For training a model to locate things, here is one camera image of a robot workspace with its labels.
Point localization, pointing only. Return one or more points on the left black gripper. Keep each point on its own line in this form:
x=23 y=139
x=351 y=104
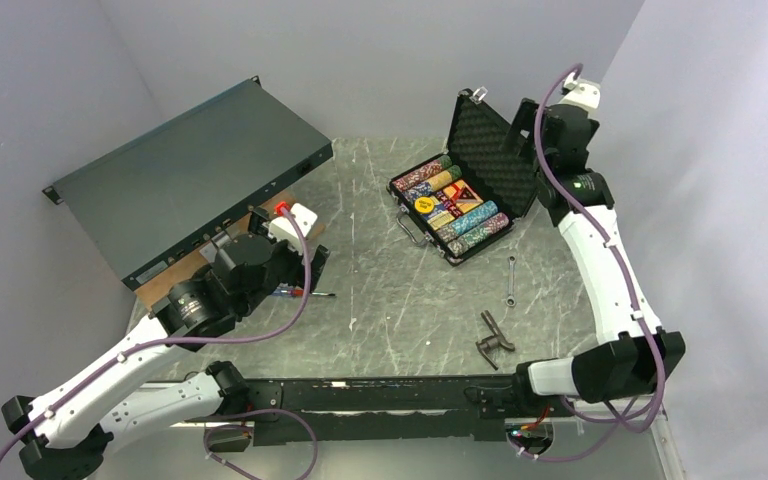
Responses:
x=297 y=274

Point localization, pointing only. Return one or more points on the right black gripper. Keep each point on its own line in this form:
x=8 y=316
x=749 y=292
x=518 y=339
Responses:
x=524 y=121

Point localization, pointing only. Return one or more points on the black poker chip case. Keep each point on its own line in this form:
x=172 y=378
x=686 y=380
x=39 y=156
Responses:
x=472 y=153

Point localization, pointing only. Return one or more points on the yellow blue card deck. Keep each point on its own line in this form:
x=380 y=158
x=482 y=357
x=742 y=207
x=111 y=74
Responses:
x=440 y=218

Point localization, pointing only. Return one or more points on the yellow big blind button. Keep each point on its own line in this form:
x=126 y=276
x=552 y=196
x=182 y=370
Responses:
x=424 y=204

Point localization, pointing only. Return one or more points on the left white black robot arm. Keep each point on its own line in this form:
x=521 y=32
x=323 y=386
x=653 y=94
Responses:
x=68 y=432

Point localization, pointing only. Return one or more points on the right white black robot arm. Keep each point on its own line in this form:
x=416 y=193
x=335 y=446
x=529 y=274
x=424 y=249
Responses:
x=634 y=355

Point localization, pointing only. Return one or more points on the blue red screwdriver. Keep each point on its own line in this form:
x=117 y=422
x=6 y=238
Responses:
x=297 y=293

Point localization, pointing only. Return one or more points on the red card deck in case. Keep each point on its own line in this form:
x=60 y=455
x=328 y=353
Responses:
x=459 y=198

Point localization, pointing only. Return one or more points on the silver ratchet wrench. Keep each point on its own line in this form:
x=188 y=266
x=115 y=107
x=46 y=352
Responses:
x=510 y=299

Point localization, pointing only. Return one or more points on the dark grey rack server chassis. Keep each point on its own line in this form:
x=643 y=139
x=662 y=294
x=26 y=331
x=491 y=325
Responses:
x=152 y=201

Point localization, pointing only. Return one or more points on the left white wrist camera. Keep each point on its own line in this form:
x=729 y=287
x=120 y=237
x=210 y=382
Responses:
x=292 y=224

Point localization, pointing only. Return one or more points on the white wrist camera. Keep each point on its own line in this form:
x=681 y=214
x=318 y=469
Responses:
x=580 y=93
x=292 y=224

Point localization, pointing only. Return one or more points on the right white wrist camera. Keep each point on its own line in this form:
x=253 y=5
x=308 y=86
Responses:
x=580 y=93

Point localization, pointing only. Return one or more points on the silver metal bracket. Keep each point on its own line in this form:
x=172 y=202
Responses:
x=210 y=249

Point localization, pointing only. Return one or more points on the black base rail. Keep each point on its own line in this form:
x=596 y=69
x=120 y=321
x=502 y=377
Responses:
x=479 y=407

